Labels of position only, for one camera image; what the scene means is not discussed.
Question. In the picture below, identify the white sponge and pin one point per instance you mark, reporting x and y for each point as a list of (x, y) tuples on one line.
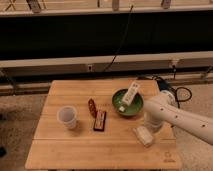
[(144, 136)]

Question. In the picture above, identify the green ceramic bowl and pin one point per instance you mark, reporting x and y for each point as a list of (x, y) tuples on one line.
[(133, 109)]

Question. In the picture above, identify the dark red snack bar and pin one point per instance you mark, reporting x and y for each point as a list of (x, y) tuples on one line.
[(99, 124)]

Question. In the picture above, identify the wooden folding table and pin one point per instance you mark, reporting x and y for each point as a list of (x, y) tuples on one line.
[(79, 129)]

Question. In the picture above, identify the brown oval wooden piece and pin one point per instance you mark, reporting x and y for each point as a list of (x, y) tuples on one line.
[(92, 108)]

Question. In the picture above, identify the blue device on floor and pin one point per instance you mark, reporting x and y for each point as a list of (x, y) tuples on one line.
[(163, 85)]

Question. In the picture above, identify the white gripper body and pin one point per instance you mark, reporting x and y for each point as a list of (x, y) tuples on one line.
[(153, 126)]

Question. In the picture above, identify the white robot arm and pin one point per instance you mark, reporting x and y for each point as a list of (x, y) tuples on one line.
[(161, 107)]

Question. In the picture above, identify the translucent white cup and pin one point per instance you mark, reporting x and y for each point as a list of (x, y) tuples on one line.
[(67, 115)]

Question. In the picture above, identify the white wall outlet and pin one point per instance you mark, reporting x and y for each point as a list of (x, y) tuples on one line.
[(90, 68)]

